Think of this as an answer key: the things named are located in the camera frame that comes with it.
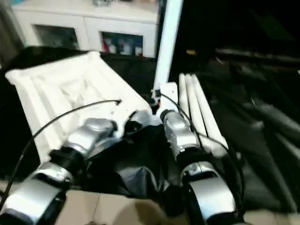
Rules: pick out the white plastic table leg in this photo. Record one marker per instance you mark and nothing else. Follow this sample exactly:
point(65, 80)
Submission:
point(193, 103)
point(183, 98)
point(168, 42)
point(206, 117)

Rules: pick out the white plastic table top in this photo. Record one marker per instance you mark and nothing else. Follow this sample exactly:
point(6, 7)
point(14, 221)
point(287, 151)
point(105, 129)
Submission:
point(61, 93)

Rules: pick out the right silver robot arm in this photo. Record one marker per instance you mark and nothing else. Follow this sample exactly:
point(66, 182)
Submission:
point(206, 197)

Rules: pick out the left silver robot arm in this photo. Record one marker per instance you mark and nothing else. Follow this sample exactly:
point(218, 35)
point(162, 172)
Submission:
point(89, 133)

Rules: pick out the small white jar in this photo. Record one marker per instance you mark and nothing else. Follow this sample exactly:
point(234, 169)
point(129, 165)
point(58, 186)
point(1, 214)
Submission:
point(138, 50)

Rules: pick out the small red bottle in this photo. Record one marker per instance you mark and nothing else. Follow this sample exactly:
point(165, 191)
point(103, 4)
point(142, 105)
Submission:
point(108, 45)

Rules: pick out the black plastic mat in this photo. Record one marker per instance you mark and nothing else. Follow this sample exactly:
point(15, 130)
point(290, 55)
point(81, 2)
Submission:
point(262, 140)

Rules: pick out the white glass-door cabinet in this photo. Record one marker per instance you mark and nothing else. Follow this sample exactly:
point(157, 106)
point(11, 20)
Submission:
point(84, 11)

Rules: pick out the grey curtain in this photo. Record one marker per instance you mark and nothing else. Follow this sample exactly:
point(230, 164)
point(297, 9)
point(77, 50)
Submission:
point(4, 28)

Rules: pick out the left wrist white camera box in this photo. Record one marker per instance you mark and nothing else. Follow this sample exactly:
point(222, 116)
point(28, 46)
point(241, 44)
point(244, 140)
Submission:
point(124, 115)

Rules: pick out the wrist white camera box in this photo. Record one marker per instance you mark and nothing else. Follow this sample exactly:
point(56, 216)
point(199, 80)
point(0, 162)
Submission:
point(168, 91)
point(124, 115)

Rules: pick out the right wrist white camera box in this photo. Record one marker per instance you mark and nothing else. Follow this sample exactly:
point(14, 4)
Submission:
point(168, 91)

